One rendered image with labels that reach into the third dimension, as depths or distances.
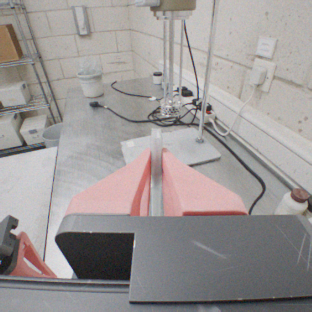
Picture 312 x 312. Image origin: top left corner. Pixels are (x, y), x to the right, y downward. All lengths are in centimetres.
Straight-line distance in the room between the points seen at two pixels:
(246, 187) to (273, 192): 7
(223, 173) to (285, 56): 36
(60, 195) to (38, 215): 7
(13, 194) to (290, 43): 85
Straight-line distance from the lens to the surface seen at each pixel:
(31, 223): 56
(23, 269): 26
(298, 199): 48
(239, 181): 58
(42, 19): 254
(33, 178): 68
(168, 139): 69
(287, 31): 66
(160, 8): 48
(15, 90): 239
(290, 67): 64
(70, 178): 62
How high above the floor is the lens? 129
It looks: 38 degrees down
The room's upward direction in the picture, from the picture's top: 2 degrees counter-clockwise
